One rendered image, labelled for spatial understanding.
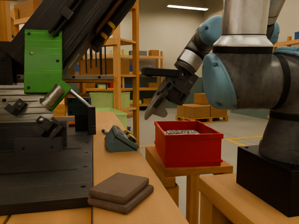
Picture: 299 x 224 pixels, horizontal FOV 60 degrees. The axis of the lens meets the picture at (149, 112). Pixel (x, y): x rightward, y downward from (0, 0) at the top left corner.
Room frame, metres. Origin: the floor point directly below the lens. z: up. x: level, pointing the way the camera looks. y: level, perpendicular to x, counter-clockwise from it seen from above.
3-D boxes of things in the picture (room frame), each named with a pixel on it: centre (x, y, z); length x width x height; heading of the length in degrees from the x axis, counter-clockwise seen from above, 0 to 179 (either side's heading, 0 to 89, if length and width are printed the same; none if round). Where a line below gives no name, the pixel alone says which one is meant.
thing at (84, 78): (1.04, 0.34, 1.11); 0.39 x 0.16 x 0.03; 102
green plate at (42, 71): (0.88, 0.35, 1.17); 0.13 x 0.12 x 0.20; 12
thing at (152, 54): (9.51, 1.07, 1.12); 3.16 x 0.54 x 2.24; 108
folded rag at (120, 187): (0.44, 0.05, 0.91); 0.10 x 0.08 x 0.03; 153
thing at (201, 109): (7.15, -1.45, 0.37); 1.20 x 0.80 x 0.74; 116
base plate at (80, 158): (0.94, 0.43, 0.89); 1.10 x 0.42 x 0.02; 12
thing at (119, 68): (4.12, 1.27, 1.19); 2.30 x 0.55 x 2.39; 59
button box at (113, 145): (0.82, 0.09, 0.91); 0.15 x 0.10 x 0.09; 12
